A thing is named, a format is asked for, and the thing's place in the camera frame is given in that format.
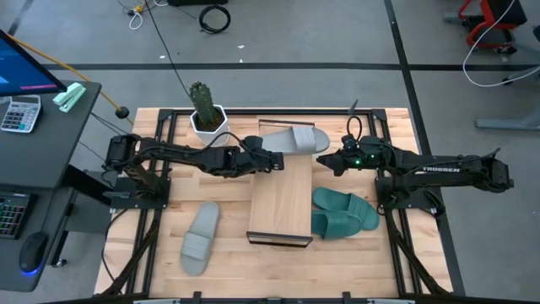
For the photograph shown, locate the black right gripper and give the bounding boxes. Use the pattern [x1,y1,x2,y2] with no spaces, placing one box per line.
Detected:
[316,141,387,177]

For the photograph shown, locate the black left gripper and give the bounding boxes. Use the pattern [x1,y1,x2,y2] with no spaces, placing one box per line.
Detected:
[230,146,284,175]

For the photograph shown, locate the grey rubber slide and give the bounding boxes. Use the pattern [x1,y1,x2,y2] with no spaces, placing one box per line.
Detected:
[180,200,221,278]
[260,125,332,156]

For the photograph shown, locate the green rubber slide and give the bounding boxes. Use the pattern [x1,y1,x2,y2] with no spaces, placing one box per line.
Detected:
[310,209,369,242]
[311,186,381,232]

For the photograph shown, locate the white hexagonal plant pot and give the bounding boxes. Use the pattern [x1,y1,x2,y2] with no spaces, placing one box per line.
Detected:
[189,103,231,149]

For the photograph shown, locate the green cactus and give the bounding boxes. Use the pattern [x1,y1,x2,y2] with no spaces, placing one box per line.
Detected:
[188,80,218,128]

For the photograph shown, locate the grey table leg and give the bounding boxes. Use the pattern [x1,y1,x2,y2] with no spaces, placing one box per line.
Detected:
[475,66,540,132]

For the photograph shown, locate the red and black cart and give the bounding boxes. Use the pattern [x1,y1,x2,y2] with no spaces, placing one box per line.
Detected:
[442,0,529,56]

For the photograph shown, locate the mint green stapler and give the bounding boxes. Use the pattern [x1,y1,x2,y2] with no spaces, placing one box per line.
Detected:
[51,81,88,114]

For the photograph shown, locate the dark grey desk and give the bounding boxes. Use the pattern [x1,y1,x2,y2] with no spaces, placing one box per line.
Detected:
[0,79,103,293]

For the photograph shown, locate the yellow pole with black knob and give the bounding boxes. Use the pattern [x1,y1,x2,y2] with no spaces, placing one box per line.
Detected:
[5,32,134,127]

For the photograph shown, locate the black computer mouse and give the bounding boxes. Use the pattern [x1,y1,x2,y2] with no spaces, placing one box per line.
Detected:
[18,231,50,274]

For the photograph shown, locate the grey calculator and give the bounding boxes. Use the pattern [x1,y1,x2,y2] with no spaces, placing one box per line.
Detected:
[0,94,43,134]

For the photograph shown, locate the backlit black keyboard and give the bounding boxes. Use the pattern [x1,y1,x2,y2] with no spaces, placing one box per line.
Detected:
[0,191,32,241]

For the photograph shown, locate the computer monitor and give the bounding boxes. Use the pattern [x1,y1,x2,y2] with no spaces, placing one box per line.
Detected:
[0,28,68,99]

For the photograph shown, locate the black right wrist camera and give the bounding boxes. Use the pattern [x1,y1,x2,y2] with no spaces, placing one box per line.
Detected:
[341,133,360,154]

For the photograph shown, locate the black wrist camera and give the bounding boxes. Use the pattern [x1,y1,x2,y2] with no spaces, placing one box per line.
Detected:
[341,133,360,154]
[243,134,266,154]

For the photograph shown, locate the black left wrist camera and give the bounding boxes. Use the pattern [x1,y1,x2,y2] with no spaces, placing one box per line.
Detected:
[243,134,266,154]

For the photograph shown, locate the wooden shelf with black frame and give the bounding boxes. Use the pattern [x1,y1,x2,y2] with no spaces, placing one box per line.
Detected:
[246,118,316,249]

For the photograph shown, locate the black right camera cable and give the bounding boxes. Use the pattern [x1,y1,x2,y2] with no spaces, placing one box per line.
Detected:
[347,114,365,141]

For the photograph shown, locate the black camera cable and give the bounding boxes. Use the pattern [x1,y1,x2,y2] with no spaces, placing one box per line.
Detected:
[347,114,365,141]
[209,131,251,149]

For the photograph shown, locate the black left camera cable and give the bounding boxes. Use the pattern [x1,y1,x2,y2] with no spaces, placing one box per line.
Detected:
[209,131,251,149]

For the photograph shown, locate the black metal table frame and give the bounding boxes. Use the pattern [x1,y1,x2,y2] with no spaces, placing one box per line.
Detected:
[100,107,453,297]

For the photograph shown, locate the long black floor cable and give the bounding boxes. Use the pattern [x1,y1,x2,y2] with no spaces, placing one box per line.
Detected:
[143,0,192,100]

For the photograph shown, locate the coiled black cable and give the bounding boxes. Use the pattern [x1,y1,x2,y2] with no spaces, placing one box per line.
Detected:
[197,3,232,35]

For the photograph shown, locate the white floor cable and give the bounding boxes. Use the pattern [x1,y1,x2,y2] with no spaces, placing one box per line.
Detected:
[462,0,540,89]

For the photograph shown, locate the white cable with yellow plug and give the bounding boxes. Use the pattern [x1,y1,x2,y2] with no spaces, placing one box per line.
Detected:
[127,0,170,31]

